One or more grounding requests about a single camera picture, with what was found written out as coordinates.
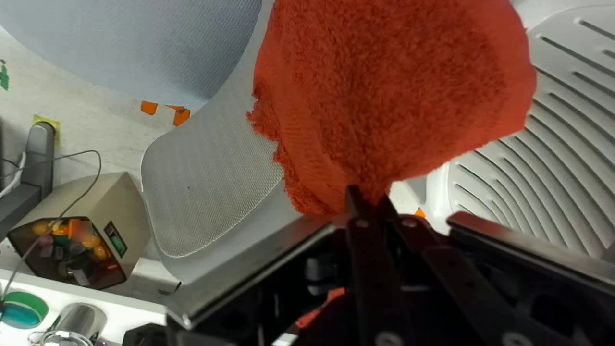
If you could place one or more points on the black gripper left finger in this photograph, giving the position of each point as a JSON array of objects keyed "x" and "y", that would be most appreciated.
[{"x": 376, "y": 282}]

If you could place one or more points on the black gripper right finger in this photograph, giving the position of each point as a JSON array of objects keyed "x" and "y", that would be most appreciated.
[{"x": 487, "y": 313}]

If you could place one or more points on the orange terry cloth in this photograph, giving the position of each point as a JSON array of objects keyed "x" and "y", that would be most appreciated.
[{"x": 378, "y": 90}]

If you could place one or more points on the white slatted office chair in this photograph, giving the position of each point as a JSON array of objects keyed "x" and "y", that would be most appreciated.
[{"x": 557, "y": 177}]

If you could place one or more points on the grey mesh office chair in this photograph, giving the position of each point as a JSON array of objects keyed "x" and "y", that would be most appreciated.
[{"x": 213, "y": 186}]

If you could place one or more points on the beige box of toys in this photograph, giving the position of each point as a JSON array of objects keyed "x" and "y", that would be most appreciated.
[{"x": 90, "y": 230}]

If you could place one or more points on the small metal cup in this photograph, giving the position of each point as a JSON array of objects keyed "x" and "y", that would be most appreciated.
[{"x": 76, "y": 325}]

